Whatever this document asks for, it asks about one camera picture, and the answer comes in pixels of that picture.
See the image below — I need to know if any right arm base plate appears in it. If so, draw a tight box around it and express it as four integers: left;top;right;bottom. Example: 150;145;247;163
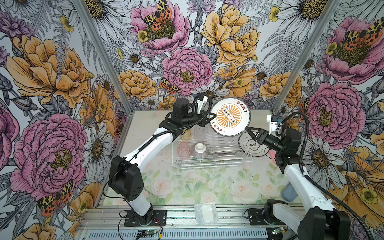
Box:
245;208;269;226

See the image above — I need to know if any yellow glass tumbler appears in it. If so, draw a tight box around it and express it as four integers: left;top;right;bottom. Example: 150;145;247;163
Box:
181;129;192;142

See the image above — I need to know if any aluminium front rail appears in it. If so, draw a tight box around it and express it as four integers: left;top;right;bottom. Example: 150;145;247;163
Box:
80;204;307;232

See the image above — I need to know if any white wire dish rack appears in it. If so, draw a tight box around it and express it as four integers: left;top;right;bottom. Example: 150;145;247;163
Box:
172;126;254;169

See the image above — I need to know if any pink glass tumbler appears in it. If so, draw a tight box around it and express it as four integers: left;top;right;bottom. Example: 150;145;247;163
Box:
178;142;192;160

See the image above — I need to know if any clear plastic bag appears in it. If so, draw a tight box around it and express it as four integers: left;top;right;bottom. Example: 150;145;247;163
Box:
194;202;219;225

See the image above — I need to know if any red green patterned plate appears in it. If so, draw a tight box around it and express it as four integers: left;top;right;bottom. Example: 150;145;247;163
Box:
210;147;242;154

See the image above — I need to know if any pink flat object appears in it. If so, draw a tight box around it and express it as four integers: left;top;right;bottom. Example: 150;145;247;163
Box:
269;150;275;161

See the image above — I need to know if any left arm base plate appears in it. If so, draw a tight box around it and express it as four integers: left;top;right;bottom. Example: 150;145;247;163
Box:
124;210;168;227

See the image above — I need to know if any striped ceramic bowl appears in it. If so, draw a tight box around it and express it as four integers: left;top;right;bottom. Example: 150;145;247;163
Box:
193;143;208;160

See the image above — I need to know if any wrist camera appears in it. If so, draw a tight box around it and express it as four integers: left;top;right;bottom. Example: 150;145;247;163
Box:
267;115;283;135
194;95;209;115

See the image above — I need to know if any green rimmed white plate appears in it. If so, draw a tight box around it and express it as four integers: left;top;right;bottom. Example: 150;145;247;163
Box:
238;133;267;157

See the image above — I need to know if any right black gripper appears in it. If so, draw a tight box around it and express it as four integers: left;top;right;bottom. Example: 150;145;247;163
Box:
244;127;286;153

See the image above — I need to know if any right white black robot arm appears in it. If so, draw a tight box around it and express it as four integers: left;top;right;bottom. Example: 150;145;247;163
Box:
246;127;351;240

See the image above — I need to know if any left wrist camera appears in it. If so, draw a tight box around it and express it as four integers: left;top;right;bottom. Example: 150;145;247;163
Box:
194;95;209;115

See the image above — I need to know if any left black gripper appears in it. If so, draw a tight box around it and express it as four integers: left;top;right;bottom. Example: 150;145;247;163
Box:
182;108;217;127

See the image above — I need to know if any green circuit board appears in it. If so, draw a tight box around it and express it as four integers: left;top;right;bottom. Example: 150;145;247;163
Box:
271;227;286;235
136;230;160;239

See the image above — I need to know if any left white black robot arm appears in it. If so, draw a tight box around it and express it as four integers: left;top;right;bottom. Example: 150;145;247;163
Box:
108;94;216;225

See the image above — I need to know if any green circuit board left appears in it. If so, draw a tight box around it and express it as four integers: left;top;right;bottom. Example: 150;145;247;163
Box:
136;230;160;239

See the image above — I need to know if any orange sunburst white plate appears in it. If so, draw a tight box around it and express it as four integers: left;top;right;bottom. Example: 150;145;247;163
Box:
211;98;251;137

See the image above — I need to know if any clear glass tumbler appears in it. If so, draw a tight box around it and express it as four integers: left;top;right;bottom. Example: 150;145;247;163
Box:
193;126;206;142

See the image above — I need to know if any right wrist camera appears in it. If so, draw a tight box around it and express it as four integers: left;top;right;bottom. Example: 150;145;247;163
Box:
267;115;283;135

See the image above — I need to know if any green circuit board right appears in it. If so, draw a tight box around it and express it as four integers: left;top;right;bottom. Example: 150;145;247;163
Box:
271;227;286;235

